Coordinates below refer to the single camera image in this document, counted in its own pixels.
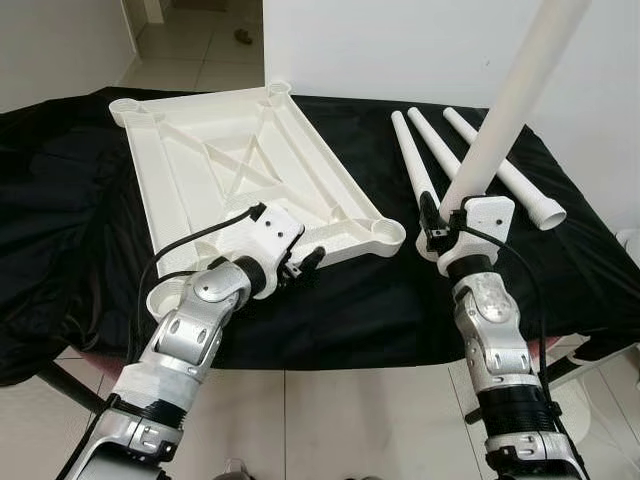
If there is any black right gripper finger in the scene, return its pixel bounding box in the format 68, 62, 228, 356
417, 189, 447, 251

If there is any black table cloth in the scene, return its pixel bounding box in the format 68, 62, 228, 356
0, 85, 640, 387

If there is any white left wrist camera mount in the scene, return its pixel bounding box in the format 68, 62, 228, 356
232, 203, 306, 279

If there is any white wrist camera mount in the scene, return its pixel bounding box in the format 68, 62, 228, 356
232, 203, 306, 279
437, 196, 516, 263

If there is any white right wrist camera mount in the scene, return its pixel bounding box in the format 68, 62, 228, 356
437, 196, 516, 263

